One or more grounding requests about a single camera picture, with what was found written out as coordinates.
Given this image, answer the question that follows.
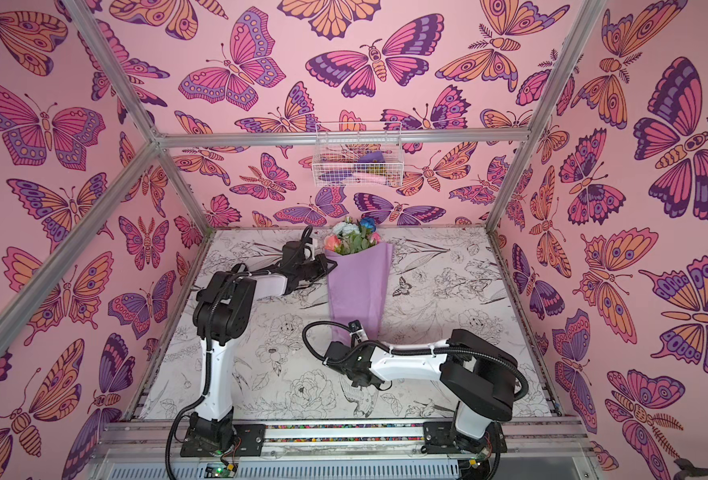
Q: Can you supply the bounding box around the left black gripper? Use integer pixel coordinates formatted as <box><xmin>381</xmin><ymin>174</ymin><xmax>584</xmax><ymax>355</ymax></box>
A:
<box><xmin>296</xmin><ymin>254</ymin><xmax>341</xmax><ymax>283</ymax></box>

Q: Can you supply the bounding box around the pink purple wrapping paper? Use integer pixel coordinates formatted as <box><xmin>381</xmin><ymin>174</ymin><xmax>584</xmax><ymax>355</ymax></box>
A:
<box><xmin>327</xmin><ymin>243</ymin><xmax>393</xmax><ymax>339</ymax></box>

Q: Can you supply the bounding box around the blue fake flower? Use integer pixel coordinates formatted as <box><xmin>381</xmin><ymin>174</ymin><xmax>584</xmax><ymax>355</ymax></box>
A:
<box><xmin>359</xmin><ymin>217</ymin><xmax>377</xmax><ymax>236</ymax></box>

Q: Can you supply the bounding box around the pink fake rose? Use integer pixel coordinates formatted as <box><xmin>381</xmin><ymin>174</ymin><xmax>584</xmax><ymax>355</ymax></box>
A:
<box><xmin>324</xmin><ymin>234</ymin><xmax>343</xmax><ymax>253</ymax></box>

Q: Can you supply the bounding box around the black ribbon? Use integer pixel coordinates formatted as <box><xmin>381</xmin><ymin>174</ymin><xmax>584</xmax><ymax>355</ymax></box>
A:
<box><xmin>229</xmin><ymin>262</ymin><xmax>279</xmax><ymax>278</ymax></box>

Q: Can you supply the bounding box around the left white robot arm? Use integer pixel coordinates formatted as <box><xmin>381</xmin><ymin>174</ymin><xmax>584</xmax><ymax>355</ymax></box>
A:
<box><xmin>172</xmin><ymin>226</ymin><xmax>337</xmax><ymax>455</ymax></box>

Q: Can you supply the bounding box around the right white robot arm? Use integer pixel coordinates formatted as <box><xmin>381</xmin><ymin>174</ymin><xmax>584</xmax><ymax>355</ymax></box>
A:
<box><xmin>302</xmin><ymin>321</ymin><xmax>530</xmax><ymax>454</ymax></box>

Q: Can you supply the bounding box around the white wire basket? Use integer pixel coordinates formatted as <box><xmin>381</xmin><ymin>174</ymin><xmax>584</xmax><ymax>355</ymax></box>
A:
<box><xmin>311</xmin><ymin>121</ymin><xmax>405</xmax><ymax>188</ymax></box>

